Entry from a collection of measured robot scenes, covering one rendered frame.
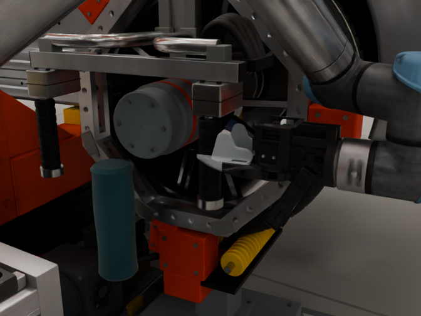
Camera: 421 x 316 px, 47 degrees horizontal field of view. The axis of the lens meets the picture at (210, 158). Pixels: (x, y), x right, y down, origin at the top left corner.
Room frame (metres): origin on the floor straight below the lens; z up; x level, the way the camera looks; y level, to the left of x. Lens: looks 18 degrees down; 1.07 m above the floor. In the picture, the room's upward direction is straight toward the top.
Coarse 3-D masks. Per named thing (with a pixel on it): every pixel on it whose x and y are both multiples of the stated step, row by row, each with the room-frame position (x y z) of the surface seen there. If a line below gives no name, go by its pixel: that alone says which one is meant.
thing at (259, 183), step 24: (144, 24) 1.19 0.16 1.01; (120, 48) 1.17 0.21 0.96; (144, 48) 1.16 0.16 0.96; (120, 96) 1.19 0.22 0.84; (240, 120) 1.06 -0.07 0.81; (192, 144) 1.10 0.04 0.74; (144, 168) 1.14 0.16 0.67; (168, 168) 1.19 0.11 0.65; (192, 168) 1.10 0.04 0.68; (168, 192) 1.11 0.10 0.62; (192, 192) 1.11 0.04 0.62; (240, 192) 1.06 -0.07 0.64
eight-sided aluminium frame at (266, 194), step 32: (128, 0) 1.05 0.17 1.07; (96, 32) 1.08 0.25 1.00; (288, 64) 0.89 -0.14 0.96; (96, 96) 1.11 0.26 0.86; (288, 96) 0.89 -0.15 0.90; (96, 128) 1.10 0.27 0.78; (96, 160) 1.10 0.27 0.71; (128, 160) 1.12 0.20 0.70; (256, 192) 0.92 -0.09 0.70; (192, 224) 0.98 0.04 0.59; (224, 224) 0.95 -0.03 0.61
